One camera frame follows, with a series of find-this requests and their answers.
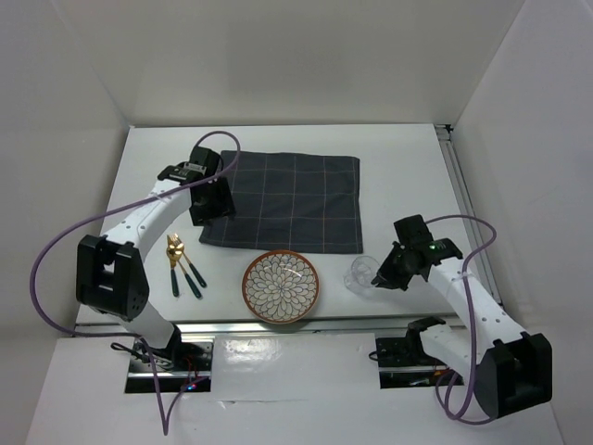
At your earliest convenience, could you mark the clear drinking glass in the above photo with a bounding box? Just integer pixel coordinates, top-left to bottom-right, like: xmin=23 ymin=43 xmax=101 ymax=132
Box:
xmin=344 ymin=256 xmax=380 ymax=298

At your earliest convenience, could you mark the dark grey checked cloth napkin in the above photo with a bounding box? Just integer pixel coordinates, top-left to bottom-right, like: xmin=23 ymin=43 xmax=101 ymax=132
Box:
xmin=199 ymin=151 xmax=363 ymax=255

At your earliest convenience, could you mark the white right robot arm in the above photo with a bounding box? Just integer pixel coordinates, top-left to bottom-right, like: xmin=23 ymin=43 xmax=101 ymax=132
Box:
xmin=218 ymin=215 xmax=552 ymax=422

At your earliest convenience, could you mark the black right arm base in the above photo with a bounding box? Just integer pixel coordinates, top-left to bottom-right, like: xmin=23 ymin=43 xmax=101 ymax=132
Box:
xmin=368 ymin=316 xmax=446 ymax=368

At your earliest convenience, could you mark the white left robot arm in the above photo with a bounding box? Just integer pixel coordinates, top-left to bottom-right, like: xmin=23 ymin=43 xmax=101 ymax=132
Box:
xmin=76 ymin=145 xmax=234 ymax=370

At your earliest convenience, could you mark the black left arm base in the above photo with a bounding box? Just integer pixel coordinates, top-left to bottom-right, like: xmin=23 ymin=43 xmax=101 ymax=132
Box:
xmin=110 ymin=337 xmax=215 ymax=377

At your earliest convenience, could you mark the floral patterned ceramic plate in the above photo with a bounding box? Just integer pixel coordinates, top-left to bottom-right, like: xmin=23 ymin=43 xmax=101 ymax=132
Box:
xmin=241 ymin=250 xmax=320 ymax=324

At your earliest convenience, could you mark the gold fork green handle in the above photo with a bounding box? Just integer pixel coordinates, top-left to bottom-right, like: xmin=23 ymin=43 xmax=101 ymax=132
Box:
xmin=166 ymin=235 xmax=181 ymax=298

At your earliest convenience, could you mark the aluminium front table rail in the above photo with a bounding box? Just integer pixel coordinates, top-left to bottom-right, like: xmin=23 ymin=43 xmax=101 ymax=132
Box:
xmin=72 ymin=311 xmax=511 ymax=337

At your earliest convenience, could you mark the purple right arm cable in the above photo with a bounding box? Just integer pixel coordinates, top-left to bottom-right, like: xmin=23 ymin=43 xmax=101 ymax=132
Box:
xmin=425 ymin=214 xmax=499 ymax=426

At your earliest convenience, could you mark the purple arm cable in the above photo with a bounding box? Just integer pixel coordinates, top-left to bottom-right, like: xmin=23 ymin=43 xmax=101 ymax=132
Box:
xmin=29 ymin=131 xmax=242 ymax=437
xmin=425 ymin=214 xmax=499 ymax=426

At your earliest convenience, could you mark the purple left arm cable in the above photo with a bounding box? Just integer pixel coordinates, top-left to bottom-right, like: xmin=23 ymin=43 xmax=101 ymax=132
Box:
xmin=29 ymin=131 xmax=242 ymax=437

